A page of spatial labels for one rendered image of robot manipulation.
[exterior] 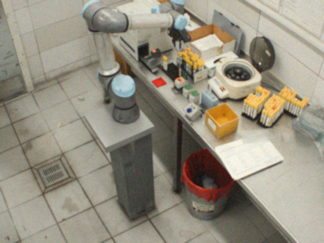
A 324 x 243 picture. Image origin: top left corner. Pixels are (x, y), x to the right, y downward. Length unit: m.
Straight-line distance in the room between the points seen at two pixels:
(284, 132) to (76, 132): 1.87
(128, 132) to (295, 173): 0.89
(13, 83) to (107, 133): 1.94
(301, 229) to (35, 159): 2.23
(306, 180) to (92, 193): 1.63
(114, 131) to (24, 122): 1.69
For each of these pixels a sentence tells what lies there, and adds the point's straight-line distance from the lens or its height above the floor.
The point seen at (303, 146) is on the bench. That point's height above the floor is 0.88.
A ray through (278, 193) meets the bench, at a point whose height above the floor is 0.87.
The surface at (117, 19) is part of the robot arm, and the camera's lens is 1.77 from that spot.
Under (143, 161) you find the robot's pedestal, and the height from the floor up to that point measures 0.60.
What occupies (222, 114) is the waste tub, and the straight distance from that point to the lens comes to 2.18.
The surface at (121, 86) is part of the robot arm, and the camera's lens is 1.98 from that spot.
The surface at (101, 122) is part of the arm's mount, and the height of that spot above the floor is 0.92.
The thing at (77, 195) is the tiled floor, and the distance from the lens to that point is 2.97.
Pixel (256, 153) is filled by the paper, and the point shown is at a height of 0.89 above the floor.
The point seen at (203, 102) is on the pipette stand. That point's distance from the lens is 2.22.
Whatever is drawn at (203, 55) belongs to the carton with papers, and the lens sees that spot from 2.45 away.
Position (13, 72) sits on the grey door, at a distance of 3.76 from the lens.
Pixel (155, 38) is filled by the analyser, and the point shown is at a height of 1.01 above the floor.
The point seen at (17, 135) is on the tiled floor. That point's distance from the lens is 3.54.
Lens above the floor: 2.41
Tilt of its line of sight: 46 degrees down
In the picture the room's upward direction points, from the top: 1 degrees counter-clockwise
